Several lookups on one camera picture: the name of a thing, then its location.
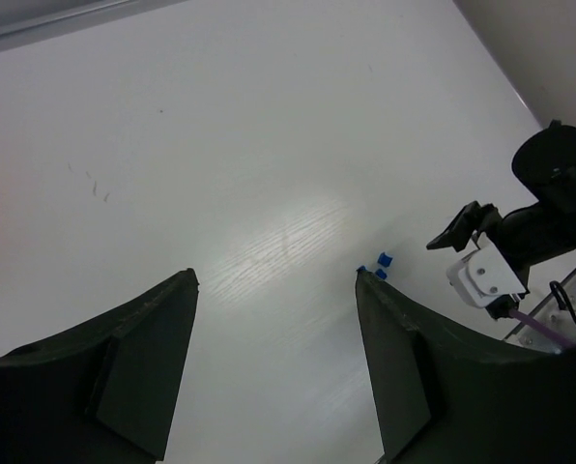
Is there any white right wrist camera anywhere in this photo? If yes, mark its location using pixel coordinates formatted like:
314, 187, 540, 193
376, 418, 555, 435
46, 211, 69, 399
446, 245, 529, 320

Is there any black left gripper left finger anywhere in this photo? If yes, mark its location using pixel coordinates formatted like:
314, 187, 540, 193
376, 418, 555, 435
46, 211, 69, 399
0, 269, 199, 463

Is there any aluminium table frame rail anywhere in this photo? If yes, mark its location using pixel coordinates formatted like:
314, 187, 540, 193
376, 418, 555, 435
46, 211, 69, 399
0, 0, 175, 52

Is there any small blue lego tile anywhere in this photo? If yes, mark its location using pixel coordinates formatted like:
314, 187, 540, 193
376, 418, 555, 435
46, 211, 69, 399
377, 252, 393, 268

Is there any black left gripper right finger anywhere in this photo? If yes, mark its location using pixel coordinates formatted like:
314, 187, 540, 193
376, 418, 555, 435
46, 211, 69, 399
355, 270, 576, 463

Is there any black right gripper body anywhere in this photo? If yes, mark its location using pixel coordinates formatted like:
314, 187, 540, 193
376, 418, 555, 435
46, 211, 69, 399
480, 121, 576, 280

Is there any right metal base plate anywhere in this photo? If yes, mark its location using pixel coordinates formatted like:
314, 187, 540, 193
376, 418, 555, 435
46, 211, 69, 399
503, 268, 576, 353

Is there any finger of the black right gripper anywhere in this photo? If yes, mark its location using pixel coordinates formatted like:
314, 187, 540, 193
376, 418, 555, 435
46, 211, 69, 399
426, 201, 484, 251

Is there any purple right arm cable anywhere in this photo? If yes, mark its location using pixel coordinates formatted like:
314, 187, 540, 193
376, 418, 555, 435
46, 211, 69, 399
507, 308, 576, 349

